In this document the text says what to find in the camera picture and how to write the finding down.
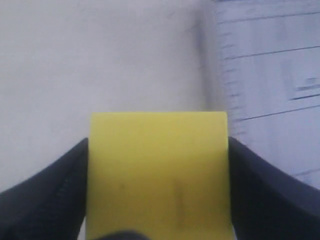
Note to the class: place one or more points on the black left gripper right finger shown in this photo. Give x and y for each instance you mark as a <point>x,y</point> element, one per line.
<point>267,203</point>

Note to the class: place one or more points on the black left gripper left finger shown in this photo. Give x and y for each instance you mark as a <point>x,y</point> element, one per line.
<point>50,205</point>

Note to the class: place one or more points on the yellow foam cube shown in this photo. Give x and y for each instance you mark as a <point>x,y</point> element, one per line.
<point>162,174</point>

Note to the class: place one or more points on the grey paper cutter base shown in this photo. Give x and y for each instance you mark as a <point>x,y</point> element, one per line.
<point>262,60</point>

